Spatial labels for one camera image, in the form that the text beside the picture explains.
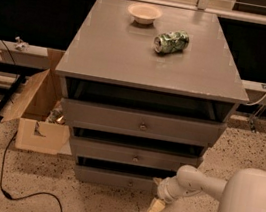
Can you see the open cardboard box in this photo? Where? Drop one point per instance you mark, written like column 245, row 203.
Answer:
column 40, row 95

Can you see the grey bottom drawer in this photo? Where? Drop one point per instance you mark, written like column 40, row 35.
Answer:
column 115, row 178

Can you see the grey middle drawer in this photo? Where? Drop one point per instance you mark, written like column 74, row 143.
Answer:
column 129, row 155

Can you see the small clear object on ledge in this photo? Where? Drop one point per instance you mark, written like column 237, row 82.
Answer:
column 20, row 44

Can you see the white ceramic bowl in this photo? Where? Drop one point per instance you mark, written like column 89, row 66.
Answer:
column 144, row 13

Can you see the grey drawer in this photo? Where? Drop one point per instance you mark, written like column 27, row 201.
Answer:
column 115, row 178
column 140, row 123
column 129, row 155

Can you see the grey top drawer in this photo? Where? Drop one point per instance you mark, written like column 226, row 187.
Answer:
column 140, row 123

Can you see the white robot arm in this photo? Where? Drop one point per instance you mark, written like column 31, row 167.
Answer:
column 245, row 191

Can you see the green soda can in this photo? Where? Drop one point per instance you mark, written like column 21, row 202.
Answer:
column 171, row 42

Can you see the black metal leg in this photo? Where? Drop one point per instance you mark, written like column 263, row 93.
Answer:
column 7, row 96

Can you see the grey drawer cabinet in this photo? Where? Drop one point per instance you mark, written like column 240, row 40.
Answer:
column 112, row 61

